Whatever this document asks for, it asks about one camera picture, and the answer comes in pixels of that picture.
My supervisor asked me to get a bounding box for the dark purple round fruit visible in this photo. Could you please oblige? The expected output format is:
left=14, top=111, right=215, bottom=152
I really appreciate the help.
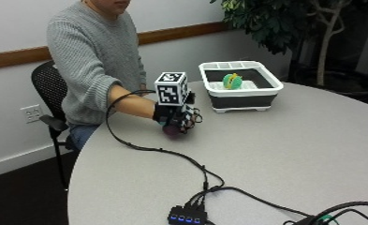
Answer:
left=161, top=124, right=191, bottom=139

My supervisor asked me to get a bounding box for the white marker cube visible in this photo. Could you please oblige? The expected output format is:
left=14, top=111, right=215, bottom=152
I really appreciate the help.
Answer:
left=153, top=71, right=190, bottom=107

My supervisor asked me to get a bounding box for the green and yellow toy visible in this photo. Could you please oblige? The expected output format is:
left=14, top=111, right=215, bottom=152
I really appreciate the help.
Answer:
left=221, top=72, right=243, bottom=90

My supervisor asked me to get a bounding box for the white and black collapsible tub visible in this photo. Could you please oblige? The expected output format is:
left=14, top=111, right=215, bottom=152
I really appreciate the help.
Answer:
left=197, top=60, right=284, bottom=113

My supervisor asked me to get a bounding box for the the person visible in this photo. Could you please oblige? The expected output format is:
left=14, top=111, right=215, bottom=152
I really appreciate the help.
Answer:
left=45, top=0, right=149, bottom=152

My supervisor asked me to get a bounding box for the black usb hub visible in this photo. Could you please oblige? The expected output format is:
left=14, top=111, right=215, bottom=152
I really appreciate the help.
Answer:
left=168, top=204, right=209, bottom=225

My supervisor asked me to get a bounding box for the black mesh office chair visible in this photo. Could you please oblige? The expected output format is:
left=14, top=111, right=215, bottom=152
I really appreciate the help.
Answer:
left=31, top=60, right=80, bottom=190

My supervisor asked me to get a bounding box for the green potted tree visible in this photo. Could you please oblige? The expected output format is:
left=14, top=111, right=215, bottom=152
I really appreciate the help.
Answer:
left=210, top=0, right=368, bottom=95

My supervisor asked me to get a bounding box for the green connector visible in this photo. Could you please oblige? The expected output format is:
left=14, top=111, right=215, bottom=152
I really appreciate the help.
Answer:
left=316, top=214, right=337, bottom=225

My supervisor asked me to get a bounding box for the black glove cable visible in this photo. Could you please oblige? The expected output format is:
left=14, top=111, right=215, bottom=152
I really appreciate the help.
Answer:
left=105, top=89, right=226, bottom=207

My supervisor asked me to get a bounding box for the wooden wall rail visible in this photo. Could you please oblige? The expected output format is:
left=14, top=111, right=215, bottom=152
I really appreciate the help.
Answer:
left=0, top=21, right=231, bottom=71

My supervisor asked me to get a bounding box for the white wall outlet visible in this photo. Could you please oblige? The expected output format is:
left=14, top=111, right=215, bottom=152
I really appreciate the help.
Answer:
left=19, top=104, right=44, bottom=124

